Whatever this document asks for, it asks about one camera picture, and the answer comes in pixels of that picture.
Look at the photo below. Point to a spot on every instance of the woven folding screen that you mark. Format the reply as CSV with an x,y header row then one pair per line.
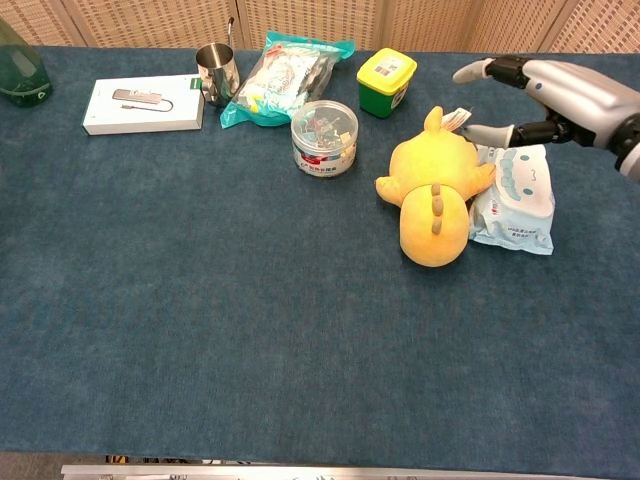
x,y
320,22

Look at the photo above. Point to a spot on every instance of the green container with yellow lid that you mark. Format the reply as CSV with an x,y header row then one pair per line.
x,y
385,82

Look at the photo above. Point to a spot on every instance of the aluminium frame rail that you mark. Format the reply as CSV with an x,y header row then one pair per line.
x,y
320,471

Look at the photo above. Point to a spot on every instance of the blue table mat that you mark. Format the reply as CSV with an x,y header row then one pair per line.
x,y
280,300

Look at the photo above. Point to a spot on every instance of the light blue wet wipes pack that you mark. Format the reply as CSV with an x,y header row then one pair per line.
x,y
517,200

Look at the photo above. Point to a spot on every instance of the yellow plush toy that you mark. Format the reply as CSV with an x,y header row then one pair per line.
x,y
436,195

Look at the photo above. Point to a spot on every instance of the clear bag of parts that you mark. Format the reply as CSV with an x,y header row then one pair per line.
x,y
282,77

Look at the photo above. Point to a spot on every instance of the white usb hub box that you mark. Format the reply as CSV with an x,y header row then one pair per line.
x,y
144,104

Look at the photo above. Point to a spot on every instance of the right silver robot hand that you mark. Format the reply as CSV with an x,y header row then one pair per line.
x,y
575,95

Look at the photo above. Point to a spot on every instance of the clear round tub of clips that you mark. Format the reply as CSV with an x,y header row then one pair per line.
x,y
325,138

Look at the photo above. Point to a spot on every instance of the green plastic bottle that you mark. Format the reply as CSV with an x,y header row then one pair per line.
x,y
21,67

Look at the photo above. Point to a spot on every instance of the stainless steel mug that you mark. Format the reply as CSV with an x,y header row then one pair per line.
x,y
218,72

